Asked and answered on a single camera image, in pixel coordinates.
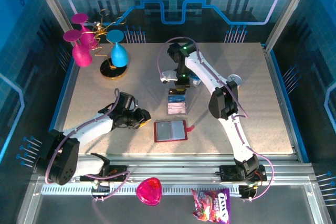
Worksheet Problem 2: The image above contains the black card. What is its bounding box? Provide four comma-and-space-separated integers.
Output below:
169, 88, 187, 97

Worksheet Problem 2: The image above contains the blue card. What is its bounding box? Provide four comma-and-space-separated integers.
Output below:
167, 94, 188, 103

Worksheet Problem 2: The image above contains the red leather card holder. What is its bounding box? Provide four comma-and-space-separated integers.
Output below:
153, 119, 195, 143

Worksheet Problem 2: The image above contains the clear cup with blue lid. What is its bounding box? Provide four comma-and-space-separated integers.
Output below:
189, 73, 203, 88

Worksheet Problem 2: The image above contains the orange white tin can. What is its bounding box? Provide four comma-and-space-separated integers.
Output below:
227, 74, 243, 88

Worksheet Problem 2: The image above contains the blue wine glass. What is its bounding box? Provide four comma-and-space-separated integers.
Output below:
106, 29, 130, 68

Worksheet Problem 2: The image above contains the pink heart-shaped bowl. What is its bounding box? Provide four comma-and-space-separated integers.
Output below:
135, 177, 163, 206

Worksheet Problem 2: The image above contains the magenta wine glass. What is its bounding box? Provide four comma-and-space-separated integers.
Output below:
70, 13, 100, 49
62, 29, 93, 68

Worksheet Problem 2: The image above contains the purple snack bag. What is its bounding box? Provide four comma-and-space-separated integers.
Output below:
191, 187, 231, 224

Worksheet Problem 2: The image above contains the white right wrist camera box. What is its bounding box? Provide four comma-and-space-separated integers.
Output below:
160, 69, 178, 85

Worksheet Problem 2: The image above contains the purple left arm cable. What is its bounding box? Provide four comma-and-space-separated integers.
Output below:
45, 89, 131, 202

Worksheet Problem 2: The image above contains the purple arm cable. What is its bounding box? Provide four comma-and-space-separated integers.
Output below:
156, 36, 275, 202
45, 89, 131, 202

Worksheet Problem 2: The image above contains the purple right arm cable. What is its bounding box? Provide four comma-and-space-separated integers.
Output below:
156, 36, 275, 202

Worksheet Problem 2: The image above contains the gold wire glass rack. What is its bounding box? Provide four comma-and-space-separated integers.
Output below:
82, 8, 129, 80

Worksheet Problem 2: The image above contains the aluminium front frame rail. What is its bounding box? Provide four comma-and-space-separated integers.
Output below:
30, 153, 317, 183

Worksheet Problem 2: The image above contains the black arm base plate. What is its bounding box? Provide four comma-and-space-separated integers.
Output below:
79, 164, 130, 183
218, 164, 268, 183

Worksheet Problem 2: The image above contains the aluminium table side rail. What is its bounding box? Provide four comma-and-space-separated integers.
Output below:
48, 57, 80, 156
261, 42, 300, 163

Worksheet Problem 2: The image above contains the white slotted cable duct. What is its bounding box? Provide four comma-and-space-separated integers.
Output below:
40, 183, 247, 196

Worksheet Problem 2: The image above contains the aluminium frame post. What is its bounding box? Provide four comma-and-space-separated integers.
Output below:
264, 0, 316, 51
28, 0, 76, 44

